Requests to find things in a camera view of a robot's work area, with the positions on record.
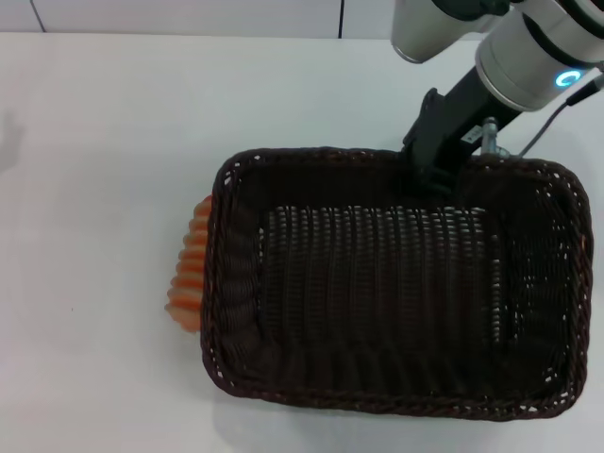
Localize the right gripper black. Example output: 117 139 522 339
399 69 521 195

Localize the dark brown woven basket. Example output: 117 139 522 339
200 145 594 419

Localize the striped long bread roll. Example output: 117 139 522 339
163 193 214 336

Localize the silver metal fitting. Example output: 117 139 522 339
479 116 514 158

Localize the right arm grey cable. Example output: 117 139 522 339
514 73 604 159

